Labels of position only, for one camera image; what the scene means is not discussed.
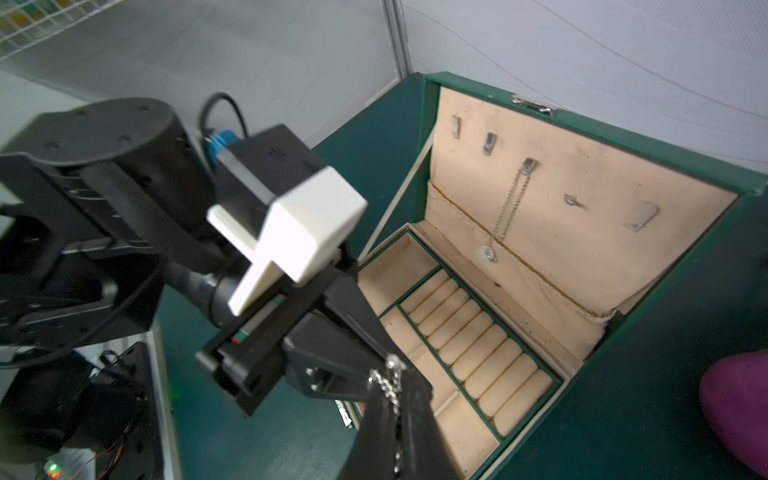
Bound silver jewelry chain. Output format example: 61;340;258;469
367;353;408;475

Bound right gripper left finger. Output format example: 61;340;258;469
338;371;402;480

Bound white wire wall basket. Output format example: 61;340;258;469
1;0;121;60

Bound left base cables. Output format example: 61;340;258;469
35;347;151;480

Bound purple ball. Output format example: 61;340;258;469
699;350;767;478

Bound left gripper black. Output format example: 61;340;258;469
197;263;384;417

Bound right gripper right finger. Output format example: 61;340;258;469
400;368;459;479

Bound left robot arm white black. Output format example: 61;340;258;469
1;97;393;415

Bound green jewelry box beige lining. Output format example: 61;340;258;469
324;73;767;479

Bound necklace hanging in lid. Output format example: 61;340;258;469
478;158;538;264

